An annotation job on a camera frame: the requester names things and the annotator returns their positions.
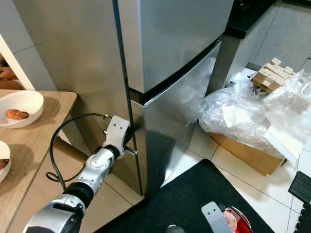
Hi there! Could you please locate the steel fridge compartment door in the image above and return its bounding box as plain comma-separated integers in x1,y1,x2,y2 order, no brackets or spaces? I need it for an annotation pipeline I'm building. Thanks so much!
129,40,222,199

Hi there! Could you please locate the pink food packet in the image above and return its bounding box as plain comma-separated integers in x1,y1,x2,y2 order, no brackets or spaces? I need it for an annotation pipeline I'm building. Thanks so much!
223,210,238,231

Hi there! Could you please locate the red bowl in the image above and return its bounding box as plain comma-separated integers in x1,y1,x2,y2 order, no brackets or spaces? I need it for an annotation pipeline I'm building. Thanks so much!
221,205,253,233

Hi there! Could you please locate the stainless steel fridge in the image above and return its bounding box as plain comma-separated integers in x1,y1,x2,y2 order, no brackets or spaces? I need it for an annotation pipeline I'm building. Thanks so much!
14,0,144,197

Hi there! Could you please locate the small sweet potato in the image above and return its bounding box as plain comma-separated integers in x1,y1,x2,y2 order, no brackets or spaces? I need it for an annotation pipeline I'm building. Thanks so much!
6,109,30,120

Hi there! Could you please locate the white round bowl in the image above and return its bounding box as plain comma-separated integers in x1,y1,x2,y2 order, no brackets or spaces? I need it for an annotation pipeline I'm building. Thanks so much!
0,91,45,129

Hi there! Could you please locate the person in dark blue shirt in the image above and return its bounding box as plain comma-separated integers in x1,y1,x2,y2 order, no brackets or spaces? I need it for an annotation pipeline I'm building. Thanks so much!
0,53,20,90

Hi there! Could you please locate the light wooden table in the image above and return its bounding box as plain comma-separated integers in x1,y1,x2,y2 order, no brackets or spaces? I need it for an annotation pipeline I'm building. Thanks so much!
0,91,103,233

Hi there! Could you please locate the white oval bowl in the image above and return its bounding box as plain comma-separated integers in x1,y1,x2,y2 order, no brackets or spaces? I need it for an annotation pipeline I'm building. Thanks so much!
0,154,11,183

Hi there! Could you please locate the black floor mat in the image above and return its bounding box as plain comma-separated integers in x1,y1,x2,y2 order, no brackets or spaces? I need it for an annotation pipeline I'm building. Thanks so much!
95,159,277,233

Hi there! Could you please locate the clear bubble wrap bundle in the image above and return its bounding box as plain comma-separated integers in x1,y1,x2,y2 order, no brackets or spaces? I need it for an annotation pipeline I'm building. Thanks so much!
198,73,285,158
262,70,311,146

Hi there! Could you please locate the flat brown cardboard box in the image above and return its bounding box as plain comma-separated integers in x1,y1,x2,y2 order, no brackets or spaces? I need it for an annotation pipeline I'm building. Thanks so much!
209,132,285,177

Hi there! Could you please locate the black kitchen counter top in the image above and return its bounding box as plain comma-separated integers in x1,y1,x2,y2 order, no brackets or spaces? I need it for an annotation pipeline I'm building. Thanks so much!
225,0,311,39

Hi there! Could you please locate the stack of wooden slats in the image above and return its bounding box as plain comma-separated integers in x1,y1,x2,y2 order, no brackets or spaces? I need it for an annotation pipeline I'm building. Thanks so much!
250,57,296,94

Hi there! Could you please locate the white foam board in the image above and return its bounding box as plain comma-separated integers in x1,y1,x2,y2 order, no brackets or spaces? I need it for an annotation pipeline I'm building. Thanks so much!
264,125,304,166

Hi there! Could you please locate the grey kitchen cabinet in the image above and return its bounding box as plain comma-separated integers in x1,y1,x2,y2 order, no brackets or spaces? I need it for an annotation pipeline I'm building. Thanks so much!
209,0,311,88

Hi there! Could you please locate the black square pad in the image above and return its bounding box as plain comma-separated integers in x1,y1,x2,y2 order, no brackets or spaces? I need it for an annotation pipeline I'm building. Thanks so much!
288,171,311,204

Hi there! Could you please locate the black foam puzzle mat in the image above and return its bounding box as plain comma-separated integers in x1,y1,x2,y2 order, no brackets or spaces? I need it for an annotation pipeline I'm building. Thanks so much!
294,204,311,233

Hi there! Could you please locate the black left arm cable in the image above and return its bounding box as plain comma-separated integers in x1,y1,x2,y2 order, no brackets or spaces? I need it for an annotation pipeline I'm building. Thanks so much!
46,113,111,191

